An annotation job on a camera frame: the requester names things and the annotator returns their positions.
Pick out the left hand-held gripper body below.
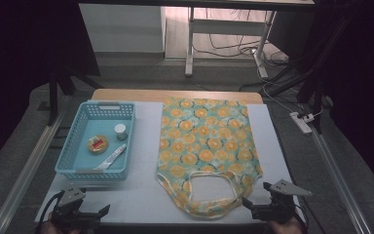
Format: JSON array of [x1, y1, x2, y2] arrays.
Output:
[[50, 187, 102, 230]]

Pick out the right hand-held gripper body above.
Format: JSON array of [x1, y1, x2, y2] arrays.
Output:
[[250, 178, 313, 225]]

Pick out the light blue plastic basket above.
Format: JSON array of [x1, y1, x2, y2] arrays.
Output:
[[55, 99, 136, 181]]

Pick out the white tube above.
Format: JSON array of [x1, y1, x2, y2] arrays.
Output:
[[93, 142, 128, 171]]

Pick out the round gold tin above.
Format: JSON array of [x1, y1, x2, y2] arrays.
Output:
[[87, 135, 110, 156]]

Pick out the floral cloth bag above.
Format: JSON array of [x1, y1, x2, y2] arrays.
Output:
[[155, 96, 264, 219]]

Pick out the person's right hand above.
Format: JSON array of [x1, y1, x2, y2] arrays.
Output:
[[267, 215, 307, 234]]

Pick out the person's left hand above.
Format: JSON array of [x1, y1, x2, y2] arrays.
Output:
[[39, 213, 82, 234]]

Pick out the white table mat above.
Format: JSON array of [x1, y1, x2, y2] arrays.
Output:
[[34, 100, 307, 225]]

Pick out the small jar with white lid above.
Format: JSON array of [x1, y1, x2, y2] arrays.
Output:
[[113, 123, 129, 141]]

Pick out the white power strip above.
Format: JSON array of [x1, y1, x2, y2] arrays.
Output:
[[288, 111, 316, 136]]

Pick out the black tripod stand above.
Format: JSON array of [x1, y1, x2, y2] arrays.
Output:
[[47, 66, 105, 127]]

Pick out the wooden table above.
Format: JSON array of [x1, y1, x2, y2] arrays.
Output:
[[91, 88, 264, 105]]

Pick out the black metal stand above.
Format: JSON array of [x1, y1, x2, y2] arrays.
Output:
[[266, 13, 358, 135]]

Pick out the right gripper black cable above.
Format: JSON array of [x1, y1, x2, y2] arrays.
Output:
[[292, 204, 310, 230]]

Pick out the aluminium rail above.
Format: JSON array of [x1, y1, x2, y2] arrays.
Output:
[[310, 128, 373, 234], [0, 108, 66, 234]]

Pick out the white power cable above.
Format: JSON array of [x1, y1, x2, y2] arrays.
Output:
[[256, 62, 324, 120]]

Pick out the black floor cables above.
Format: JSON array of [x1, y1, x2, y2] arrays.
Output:
[[192, 8, 301, 94]]

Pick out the white desk frame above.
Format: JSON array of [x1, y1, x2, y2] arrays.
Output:
[[184, 6, 278, 79]]

